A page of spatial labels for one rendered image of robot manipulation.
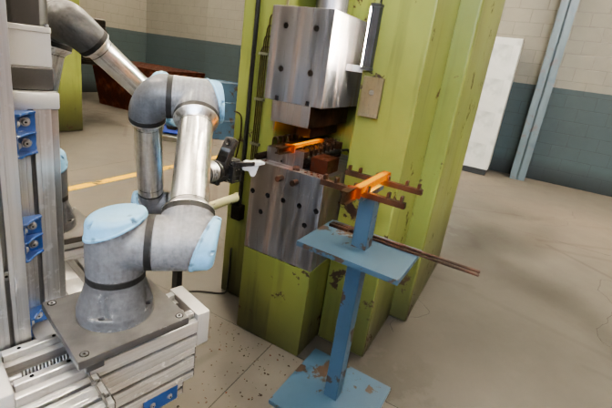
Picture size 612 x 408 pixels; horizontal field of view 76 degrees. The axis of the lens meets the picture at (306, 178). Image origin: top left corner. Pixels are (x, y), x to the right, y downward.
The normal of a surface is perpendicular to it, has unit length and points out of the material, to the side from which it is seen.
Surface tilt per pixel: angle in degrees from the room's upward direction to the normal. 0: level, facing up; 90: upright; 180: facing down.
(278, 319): 90
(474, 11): 90
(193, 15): 90
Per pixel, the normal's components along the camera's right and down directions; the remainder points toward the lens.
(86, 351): 0.14, -0.95
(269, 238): -0.49, 0.18
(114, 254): 0.22, 0.31
